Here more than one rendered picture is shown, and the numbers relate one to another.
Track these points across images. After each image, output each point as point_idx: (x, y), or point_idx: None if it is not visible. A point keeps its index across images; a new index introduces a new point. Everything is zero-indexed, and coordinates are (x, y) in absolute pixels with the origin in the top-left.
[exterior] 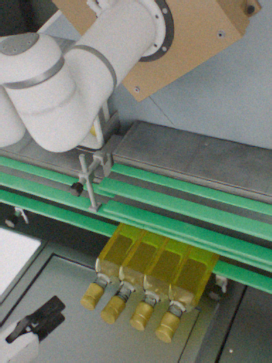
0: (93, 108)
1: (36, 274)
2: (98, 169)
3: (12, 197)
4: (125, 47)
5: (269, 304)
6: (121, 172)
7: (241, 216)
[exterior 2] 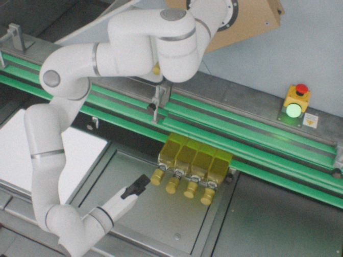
0: (201, 56)
1: (107, 161)
2: None
3: (90, 110)
4: (216, 22)
5: (252, 185)
6: (178, 99)
7: (256, 132)
